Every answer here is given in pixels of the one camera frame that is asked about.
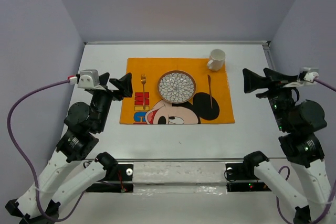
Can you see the copper fork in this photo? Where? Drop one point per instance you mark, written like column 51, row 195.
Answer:
column 143, row 81

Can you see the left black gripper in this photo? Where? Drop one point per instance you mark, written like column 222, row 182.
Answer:
column 125, row 84

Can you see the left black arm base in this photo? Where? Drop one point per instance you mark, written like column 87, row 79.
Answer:
column 119, row 180

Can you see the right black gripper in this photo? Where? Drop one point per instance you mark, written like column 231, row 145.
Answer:
column 252, row 80

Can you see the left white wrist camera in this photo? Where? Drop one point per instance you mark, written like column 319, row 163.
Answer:
column 87, row 79

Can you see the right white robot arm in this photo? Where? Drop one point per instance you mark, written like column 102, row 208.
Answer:
column 301, row 147

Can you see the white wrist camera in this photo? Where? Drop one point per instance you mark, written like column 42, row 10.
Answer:
column 87, row 79
column 306, row 77

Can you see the white ceramic mug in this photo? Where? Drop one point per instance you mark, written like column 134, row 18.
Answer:
column 216, row 60

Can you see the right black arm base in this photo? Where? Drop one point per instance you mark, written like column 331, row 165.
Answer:
column 238, row 181

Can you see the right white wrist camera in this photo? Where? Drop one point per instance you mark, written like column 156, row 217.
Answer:
column 306, row 77

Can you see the yellow cartoon cloth napkin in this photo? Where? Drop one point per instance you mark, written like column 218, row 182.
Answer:
column 195, row 111

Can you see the floral patterned plate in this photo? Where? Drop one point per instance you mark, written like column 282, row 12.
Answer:
column 176, row 87

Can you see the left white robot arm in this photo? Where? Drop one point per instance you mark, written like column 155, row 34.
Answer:
column 51, row 191

